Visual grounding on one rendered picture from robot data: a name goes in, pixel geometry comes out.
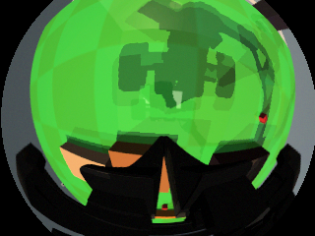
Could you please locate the orange square block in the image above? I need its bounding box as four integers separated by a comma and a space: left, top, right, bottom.
59, 142, 113, 181
109, 142, 169, 193

